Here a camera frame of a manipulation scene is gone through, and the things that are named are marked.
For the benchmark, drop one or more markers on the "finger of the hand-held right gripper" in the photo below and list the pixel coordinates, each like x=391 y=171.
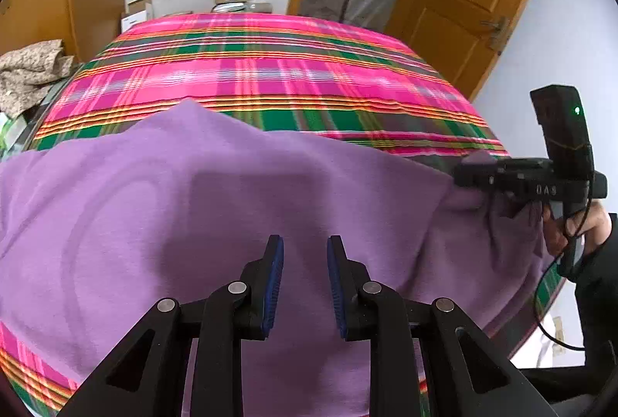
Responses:
x=478 y=173

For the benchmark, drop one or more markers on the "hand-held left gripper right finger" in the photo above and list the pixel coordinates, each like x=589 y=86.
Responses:
x=335 y=286

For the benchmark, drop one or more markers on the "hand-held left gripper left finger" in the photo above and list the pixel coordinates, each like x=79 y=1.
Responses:
x=273 y=286

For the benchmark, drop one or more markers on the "purple garment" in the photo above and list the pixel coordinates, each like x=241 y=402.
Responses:
x=145 y=204

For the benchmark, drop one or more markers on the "person's right forearm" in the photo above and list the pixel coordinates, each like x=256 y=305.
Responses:
x=603 y=282

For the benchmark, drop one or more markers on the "person's right hand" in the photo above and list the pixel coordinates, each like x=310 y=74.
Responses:
x=596 y=219

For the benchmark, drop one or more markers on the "metal door latch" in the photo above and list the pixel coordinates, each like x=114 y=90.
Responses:
x=497 y=31

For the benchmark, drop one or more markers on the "pink plaid blanket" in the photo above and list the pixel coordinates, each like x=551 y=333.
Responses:
x=270 y=74

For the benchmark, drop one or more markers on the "flat brown cardboard box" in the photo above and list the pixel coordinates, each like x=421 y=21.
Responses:
x=260 y=6

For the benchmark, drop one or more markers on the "metal basin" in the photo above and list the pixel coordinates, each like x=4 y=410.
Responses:
x=231 y=7

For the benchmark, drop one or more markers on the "grey glass slab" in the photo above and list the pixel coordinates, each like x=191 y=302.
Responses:
x=48 y=108

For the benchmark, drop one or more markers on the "green white box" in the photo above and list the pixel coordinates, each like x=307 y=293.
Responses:
x=12 y=132

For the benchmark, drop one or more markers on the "white cardboard box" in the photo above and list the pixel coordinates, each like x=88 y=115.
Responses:
x=137 y=14

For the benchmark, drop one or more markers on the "beige floral cloth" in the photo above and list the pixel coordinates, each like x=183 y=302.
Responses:
x=29 y=69

